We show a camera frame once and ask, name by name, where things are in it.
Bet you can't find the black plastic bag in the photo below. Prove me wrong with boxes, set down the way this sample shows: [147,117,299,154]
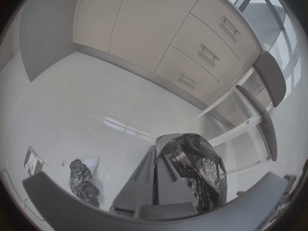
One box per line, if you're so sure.
[155,133,228,212]

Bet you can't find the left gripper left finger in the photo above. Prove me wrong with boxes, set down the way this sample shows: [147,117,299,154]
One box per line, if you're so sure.
[113,145,157,212]

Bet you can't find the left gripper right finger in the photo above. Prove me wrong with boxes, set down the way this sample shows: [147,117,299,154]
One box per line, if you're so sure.
[155,153,198,211]

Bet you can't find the white cable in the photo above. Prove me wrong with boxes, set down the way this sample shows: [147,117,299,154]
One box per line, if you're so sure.
[23,161,46,222]

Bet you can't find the beige cabinet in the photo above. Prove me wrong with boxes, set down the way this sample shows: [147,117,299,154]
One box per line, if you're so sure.
[72,0,275,127]

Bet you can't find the white chair with grey cushions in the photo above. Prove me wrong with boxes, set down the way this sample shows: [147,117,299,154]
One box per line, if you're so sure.
[195,51,287,174]

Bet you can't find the crumpled black plastic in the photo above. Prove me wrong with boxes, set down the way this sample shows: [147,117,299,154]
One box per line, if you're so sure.
[69,159,100,207]

